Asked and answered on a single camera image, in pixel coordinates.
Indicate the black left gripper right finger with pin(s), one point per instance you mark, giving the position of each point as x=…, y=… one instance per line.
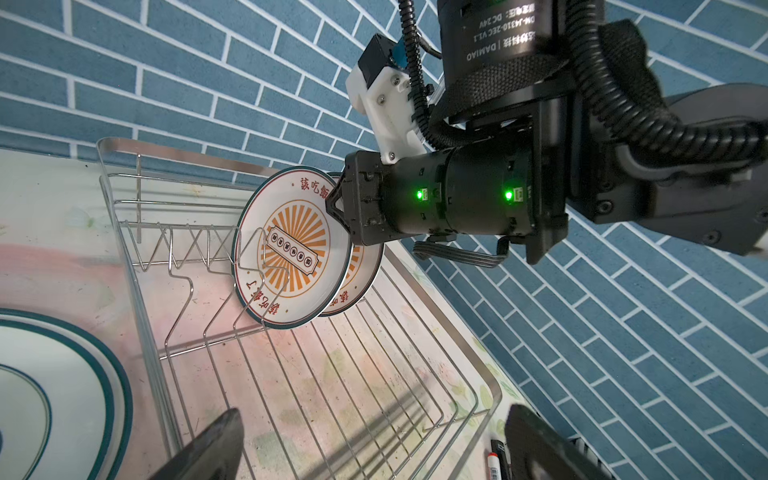
x=537, y=451

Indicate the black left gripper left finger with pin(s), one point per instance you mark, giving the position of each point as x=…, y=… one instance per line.
x=213, y=454

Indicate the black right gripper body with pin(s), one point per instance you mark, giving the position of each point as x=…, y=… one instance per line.
x=355, y=200

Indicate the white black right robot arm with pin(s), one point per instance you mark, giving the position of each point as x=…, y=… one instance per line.
x=544, y=106

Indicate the red white marker pen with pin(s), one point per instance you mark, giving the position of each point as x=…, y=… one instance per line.
x=493, y=466

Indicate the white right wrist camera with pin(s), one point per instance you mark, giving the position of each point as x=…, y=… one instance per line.
x=378, y=87

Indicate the steel wire dish rack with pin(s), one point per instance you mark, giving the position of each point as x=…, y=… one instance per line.
x=392, y=388

